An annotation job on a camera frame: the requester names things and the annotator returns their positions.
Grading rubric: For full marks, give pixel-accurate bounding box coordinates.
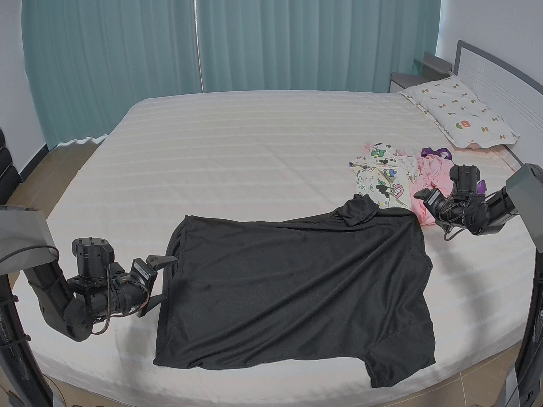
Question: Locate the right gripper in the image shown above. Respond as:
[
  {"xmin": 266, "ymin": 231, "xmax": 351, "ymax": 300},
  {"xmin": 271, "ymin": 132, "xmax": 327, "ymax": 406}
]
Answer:
[{"xmin": 413, "ymin": 187, "xmax": 466, "ymax": 230}]

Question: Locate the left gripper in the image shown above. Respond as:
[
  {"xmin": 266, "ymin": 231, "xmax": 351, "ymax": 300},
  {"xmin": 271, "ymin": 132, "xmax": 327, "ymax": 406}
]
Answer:
[{"xmin": 112, "ymin": 254, "xmax": 178, "ymax": 319}]

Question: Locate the black T-shirt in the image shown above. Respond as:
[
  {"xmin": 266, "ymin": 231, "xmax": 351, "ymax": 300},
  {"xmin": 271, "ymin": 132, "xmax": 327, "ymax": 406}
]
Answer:
[{"xmin": 153, "ymin": 194, "xmax": 438, "ymax": 389}]

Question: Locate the bed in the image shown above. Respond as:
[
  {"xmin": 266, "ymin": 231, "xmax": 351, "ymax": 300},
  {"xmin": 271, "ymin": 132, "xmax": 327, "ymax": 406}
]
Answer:
[{"xmin": 8, "ymin": 40, "xmax": 543, "ymax": 402}]

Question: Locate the pink garment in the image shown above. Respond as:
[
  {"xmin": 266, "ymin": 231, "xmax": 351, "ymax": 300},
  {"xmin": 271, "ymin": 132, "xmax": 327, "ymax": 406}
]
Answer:
[{"xmin": 397, "ymin": 147, "xmax": 458, "ymax": 227}]

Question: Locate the white printed pyjama top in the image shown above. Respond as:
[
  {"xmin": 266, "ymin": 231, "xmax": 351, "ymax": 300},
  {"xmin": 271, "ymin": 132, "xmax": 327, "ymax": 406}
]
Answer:
[{"xmin": 350, "ymin": 142, "xmax": 419, "ymax": 211}]

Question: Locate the purple garment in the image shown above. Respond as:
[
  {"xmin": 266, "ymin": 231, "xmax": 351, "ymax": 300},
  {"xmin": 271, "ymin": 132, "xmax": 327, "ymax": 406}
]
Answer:
[{"xmin": 421, "ymin": 146, "xmax": 487, "ymax": 195}]

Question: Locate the white printed pillow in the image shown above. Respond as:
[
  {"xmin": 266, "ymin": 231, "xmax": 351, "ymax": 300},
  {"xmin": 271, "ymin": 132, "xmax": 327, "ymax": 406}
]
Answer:
[{"xmin": 398, "ymin": 75, "xmax": 521, "ymax": 148}]

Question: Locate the grey white bedside table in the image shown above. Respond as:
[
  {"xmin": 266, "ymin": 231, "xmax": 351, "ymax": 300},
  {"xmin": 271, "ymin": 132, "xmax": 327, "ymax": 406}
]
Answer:
[{"xmin": 389, "ymin": 51, "xmax": 453, "ymax": 94}]

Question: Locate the black padded chair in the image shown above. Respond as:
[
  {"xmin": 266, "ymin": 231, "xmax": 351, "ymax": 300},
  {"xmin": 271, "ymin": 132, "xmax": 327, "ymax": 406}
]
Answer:
[{"xmin": 0, "ymin": 127, "xmax": 23, "ymax": 205}]

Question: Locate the blue-green curtain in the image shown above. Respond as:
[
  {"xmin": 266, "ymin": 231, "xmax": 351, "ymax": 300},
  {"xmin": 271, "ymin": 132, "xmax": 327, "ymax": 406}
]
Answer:
[
  {"xmin": 20, "ymin": 0, "xmax": 201, "ymax": 150},
  {"xmin": 196, "ymin": 0, "xmax": 443, "ymax": 95}
]

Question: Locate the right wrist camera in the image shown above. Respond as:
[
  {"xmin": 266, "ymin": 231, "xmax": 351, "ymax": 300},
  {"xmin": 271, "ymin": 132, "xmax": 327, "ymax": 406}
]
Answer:
[{"xmin": 425, "ymin": 189, "xmax": 449, "ymax": 216}]

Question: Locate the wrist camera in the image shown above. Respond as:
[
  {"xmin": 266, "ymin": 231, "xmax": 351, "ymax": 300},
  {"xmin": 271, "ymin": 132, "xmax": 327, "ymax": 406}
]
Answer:
[
  {"xmin": 425, "ymin": 189, "xmax": 449, "ymax": 216},
  {"xmin": 130, "ymin": 258, "xmax": 156, "ymax": 290}
]

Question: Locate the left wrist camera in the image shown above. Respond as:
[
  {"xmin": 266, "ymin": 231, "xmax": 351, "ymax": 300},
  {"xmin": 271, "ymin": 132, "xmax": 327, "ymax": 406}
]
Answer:
[{"xmin": 130, "ymin": 258, "xmax": 156, "ymax": 290}]

